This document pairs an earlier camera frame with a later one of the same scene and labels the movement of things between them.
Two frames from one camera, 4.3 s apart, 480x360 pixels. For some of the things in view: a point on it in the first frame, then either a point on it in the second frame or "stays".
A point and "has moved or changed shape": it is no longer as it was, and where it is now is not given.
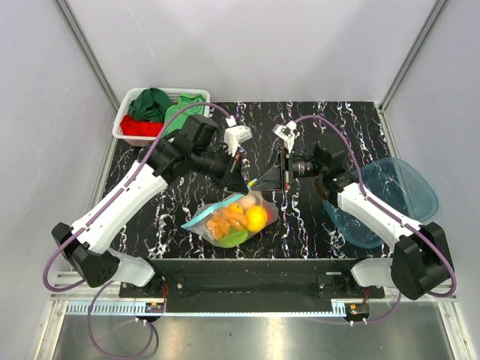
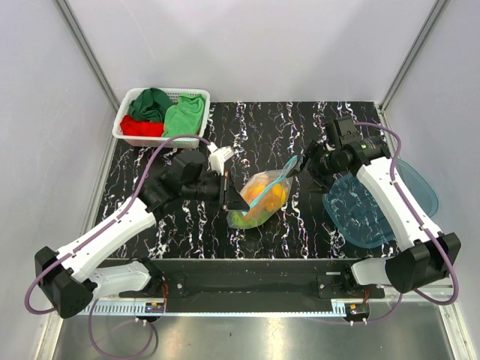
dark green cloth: x=150 y=105 stays
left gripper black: x=232 y=178 to x=228 y=199
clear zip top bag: x=229 y=221 has moved or changed shape
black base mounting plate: x=252 y=284 stays
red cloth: x=129 y=127 stays
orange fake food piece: x=232 y=218 to x=262 y=199
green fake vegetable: x=232 y=239 to x=241 y=220
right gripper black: x=280 y=176 to x=315 y=149
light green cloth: x=181 y=120 stays
